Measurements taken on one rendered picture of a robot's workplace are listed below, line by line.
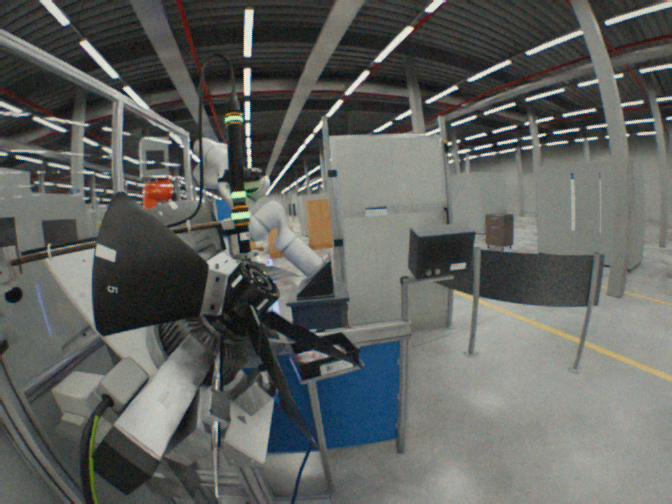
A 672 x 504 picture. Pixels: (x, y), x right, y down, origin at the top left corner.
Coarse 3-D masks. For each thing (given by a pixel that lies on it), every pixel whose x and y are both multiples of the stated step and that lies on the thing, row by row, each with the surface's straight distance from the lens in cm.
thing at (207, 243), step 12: (168, 204) 81; (180, 204) 82; (192, 204) 83; (204, 204) 84; (156, 216) 77; (168, 216) 77; (180, 216) 77; (204, 216) 78; (216, 228) 74; (192, 240) 71; (204, 240) 71; (216, 240) 71; (204, 252) 69; (216, 252) 68
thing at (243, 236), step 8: (232, 96) 76; (232, 104) 74; (232, 112) 77; (240, 112) 76; (248, 224) 70; (240, 232) 69; (248, 232) 70; (240, 240) 69; (248, 240) 70; (240, 248) 70; (248, 248) 70
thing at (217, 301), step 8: (208, 272) 56; (216, 272) 57; (208, 280) 56; (224, 280) 59; (208, 288) 56; (216, 288) 57; (224, 288) 59; (208, 296) 56; (216, 296) 58; (208, 304) 56; (216, 304) 58; (208, 312) 57; (216, 312) 58
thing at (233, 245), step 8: (224, 224) 68; (232, 224) 68; (224, 232) 68; (232, 232) 68; (232, 240) 68; (232, 248) 68; (232, 256) 70; (240, 256) 68; (248, 256) 68; (256, 256) 69
